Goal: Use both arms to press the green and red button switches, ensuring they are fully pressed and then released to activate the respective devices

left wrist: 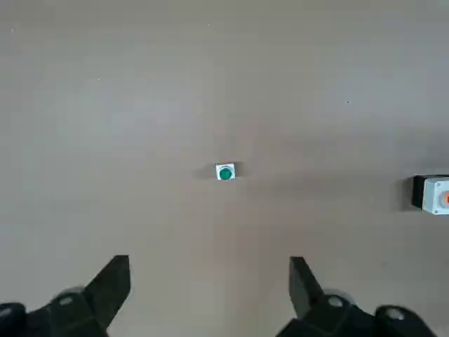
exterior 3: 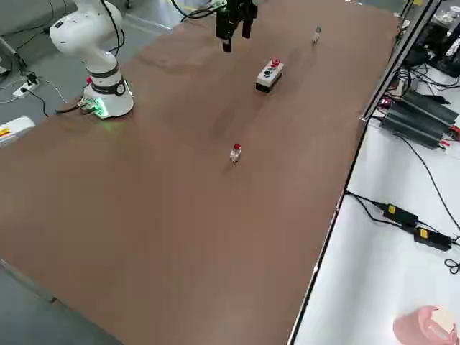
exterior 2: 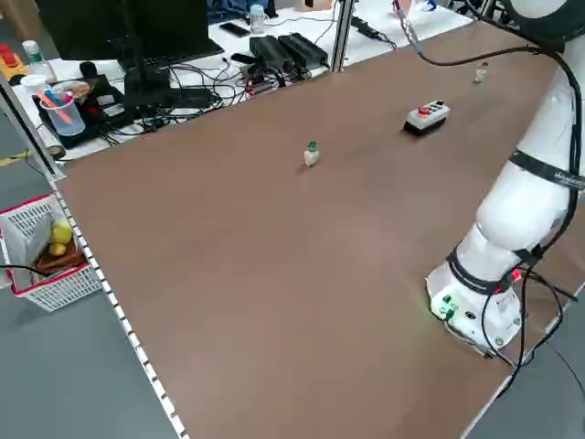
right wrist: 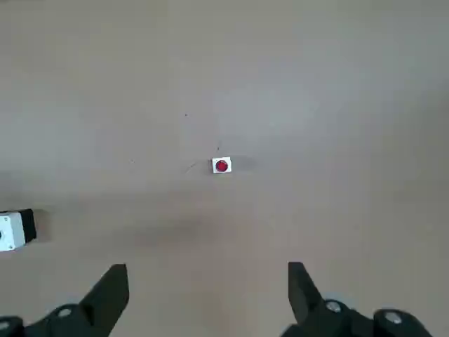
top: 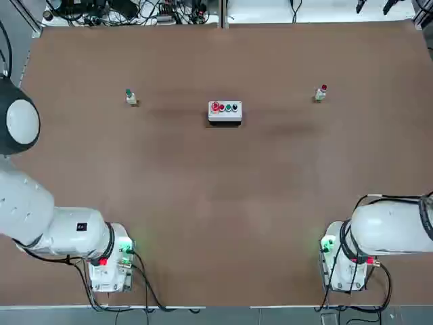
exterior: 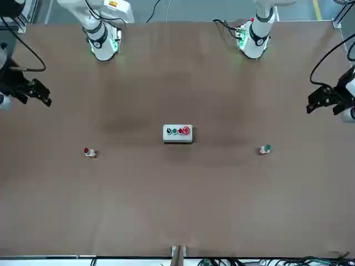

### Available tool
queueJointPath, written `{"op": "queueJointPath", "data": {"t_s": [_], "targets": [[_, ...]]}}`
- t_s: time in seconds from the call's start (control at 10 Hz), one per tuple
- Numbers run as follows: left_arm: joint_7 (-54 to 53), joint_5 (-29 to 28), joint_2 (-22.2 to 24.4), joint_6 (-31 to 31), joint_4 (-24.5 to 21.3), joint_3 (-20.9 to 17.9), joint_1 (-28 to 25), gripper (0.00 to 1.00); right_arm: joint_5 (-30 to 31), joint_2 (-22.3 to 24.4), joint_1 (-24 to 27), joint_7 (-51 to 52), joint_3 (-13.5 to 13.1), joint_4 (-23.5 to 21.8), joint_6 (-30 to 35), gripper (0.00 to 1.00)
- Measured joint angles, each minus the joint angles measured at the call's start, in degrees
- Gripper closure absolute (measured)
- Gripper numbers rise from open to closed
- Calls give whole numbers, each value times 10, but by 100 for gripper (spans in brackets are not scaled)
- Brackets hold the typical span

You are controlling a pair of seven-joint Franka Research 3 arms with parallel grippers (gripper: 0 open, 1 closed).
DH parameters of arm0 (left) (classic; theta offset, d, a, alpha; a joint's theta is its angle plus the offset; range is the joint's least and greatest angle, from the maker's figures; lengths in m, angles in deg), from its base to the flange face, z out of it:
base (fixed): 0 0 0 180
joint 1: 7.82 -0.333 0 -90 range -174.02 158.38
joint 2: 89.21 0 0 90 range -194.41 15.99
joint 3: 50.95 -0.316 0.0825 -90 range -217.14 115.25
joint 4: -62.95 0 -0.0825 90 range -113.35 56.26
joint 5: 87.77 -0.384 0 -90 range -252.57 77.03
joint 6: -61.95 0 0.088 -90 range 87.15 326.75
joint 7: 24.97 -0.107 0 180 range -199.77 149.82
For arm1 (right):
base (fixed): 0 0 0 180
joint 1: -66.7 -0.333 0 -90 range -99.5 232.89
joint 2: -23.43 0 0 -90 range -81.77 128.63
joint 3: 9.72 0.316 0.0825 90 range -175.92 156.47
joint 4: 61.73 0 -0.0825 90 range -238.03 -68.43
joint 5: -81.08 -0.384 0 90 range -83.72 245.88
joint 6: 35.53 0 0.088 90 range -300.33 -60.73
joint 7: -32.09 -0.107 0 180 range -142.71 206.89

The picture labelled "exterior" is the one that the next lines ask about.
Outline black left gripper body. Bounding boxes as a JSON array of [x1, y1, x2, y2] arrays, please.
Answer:
[[331, 70, 355, 116]]

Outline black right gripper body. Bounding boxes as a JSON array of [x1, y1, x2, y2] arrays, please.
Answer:
[[0, 68, 30, 105]]

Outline grey four-button control box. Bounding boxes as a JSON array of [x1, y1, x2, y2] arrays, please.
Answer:
[[163, 124, 194, 145]]

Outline white side table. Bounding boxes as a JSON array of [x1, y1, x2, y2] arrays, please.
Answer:
[[0, 257, 355, 266]]

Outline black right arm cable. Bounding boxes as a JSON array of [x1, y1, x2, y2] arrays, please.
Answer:
[[0, 16, 47, 73]]

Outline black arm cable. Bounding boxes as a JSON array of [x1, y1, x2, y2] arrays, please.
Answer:
[[310, 33, 355, 88], [0, 16, 47, 73]]

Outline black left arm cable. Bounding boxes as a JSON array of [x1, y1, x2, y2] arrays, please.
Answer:
[[310, 33, 355, 88]]

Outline aluminium frame corner post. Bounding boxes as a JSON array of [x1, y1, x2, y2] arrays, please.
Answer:
[[16, 0, 38, 33], [331, 0, 351, 29]]

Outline black left arm base cables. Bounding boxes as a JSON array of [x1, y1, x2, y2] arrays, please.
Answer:
[[212, 18, 242, 39]]

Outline black floor cable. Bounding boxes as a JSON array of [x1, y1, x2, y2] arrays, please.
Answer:
[[145, 0, 163, 24]]

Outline tangle of black cables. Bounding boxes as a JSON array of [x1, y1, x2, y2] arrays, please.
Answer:
[[198, 250, 352, 266]]

